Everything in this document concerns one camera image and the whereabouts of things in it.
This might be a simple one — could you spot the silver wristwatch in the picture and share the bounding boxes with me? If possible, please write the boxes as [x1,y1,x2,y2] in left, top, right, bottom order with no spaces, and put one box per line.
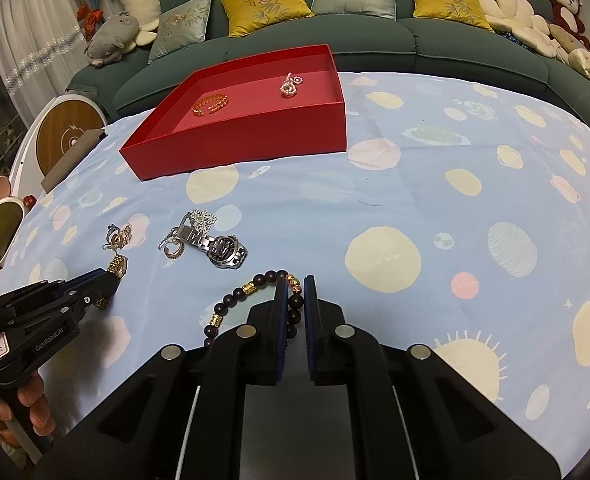
[172,225,249,270]

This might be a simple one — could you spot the planet print blue sheet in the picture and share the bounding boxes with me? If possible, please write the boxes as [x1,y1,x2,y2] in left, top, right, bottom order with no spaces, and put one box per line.
[0,71,590,480]

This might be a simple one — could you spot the grey pig plush toy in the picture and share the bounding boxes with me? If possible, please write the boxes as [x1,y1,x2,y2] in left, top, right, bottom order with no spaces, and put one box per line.
[84,10,140,68]

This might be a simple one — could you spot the key pendant necklace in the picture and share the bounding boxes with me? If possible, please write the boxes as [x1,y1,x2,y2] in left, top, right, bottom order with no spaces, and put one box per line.
[102,223,134,252]

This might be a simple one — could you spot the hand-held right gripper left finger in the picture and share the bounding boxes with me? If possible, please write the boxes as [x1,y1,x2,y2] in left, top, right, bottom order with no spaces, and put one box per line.
[32,272,290,480]

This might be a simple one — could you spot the white flower-shaped cushion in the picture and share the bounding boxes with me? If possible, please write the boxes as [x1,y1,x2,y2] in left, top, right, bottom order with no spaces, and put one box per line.
[477,0,570,58]

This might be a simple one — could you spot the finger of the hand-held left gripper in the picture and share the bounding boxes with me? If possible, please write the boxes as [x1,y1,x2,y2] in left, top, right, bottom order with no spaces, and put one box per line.
[0,266,122,322]
[5,291,110,342]

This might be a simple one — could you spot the white sheer curtain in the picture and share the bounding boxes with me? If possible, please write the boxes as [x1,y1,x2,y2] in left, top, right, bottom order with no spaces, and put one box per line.
[0,0,106,126]

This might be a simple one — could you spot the dark green sofa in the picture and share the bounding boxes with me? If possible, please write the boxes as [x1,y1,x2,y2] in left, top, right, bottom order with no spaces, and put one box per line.
[67,0,590,121]

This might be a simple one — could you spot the yellow floral cushion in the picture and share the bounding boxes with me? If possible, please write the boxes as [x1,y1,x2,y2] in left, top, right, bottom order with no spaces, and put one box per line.
[406,0,496,32]
[220,0,314,38]

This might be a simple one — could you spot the small beige cushion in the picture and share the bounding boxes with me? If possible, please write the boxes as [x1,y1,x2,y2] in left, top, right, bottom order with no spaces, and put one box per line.
[547,22,590,53]

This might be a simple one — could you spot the gold wristwatch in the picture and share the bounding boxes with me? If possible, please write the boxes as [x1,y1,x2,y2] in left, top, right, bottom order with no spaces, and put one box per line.
[95,254,128,311]

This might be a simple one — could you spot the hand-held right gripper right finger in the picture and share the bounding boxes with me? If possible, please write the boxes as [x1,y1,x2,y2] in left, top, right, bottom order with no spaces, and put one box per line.
[304,275,562,480]

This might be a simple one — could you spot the person's left hand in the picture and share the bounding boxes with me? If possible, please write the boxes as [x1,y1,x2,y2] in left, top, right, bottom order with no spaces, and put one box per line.
[0,372,50,453]

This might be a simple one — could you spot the dark wooden bead bracelet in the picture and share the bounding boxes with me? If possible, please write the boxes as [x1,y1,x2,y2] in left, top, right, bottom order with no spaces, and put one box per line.
[204,270,306,348]

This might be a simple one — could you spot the white-framed mirror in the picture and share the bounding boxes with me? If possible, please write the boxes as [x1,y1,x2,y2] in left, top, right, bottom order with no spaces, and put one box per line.
[0,197,28,268]

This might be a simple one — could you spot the red cardboard box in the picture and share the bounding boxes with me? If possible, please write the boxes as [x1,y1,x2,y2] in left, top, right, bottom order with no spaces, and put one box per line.
[119,44,348,181]

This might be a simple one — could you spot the gold chain bracelet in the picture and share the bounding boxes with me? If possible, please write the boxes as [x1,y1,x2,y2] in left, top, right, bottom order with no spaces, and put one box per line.
[191,92,229,117]

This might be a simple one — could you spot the red curtain tie bow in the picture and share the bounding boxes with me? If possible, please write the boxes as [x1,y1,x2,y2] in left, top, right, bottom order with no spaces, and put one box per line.
[76,4,100,41]

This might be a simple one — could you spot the red monkey plush toy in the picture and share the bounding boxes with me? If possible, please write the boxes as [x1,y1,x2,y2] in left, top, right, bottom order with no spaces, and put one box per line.
[543,0,590,51]

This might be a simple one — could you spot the brown pouch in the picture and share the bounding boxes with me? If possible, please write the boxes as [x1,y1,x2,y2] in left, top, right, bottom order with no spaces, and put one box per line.
[40,127,108,195]

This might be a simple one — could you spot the white machine with wooden disc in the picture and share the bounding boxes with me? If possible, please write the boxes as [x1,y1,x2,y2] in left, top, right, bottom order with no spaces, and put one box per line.
[7,94,108,201]

